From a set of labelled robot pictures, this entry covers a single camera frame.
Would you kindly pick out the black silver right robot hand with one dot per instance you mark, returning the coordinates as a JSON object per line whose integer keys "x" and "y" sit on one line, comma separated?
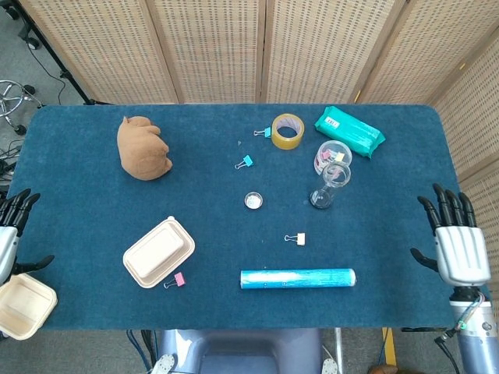
{"x": 462, "y": 253}

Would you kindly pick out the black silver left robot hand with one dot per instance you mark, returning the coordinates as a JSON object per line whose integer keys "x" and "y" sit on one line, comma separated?
{"x": 8, "y": 249}

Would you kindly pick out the chrome office chair base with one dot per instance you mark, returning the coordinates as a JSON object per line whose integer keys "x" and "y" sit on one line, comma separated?
{"x": 29, "y": 89}

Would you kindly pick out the woven bamboo screen panel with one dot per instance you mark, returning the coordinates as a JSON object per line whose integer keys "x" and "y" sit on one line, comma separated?
{"x": 323, "y": 50}
{"x": 475, "y": 124}
{"x": 214, "y": 50}
{"x": 436, "y": 50}
{"x": 109, "y": 50}

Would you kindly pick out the green wet wipes pack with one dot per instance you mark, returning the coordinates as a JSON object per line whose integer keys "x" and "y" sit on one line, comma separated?
{"x": 351, "y": 130}

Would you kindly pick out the clear plastic jar of clips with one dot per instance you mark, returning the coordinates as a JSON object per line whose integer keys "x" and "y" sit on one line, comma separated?
{"x": 331, "y": 152}

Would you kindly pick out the brown plush toy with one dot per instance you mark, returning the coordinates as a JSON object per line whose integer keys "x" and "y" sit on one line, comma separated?
{"x": 142, "y": 152}

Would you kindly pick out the blue table cloth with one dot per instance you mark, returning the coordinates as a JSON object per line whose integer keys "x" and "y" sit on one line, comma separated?
{"x": 97, "y": 202}

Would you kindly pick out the black stand leg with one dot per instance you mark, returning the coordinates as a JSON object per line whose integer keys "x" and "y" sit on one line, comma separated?
{"x": 64, "y": 73}

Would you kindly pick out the blue wrapped roll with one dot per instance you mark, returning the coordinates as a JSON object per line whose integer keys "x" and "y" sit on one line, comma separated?
{"x": 296, "y": 279}

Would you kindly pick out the white robot base foot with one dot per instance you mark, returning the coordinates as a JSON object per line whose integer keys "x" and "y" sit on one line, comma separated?
{"x": 164, "y": 364}
{"x": 330, "y": 367}

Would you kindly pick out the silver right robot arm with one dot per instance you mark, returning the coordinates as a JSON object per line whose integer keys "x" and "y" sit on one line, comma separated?
{"x": 481, "y": 335}

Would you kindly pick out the pink binder clip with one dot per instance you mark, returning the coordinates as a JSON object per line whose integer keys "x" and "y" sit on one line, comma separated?
{"x": 179, "y": 279}

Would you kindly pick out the teal binder clip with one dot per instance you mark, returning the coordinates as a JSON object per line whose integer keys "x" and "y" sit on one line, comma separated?
{"x": 247, "y": 159}
{"x": 267, "y": 131}

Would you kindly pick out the pale yellow binder clip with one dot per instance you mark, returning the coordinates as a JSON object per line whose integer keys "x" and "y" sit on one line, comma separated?
{"x": 301, "y": 238}

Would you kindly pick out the beige open food container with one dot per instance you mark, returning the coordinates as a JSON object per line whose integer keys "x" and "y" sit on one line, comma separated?
{"x": 23, "y": 304}

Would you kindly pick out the beige lidded food container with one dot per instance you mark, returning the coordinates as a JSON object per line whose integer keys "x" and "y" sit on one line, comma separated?
{"x": 158, "y": 251}

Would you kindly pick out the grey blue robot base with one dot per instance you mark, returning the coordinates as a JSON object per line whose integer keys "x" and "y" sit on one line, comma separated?
{"x": 241, "y": 350}

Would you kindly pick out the yellow packing tape roll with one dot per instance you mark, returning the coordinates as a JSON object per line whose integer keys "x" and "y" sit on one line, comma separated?
{"x": 286, "y": 141}

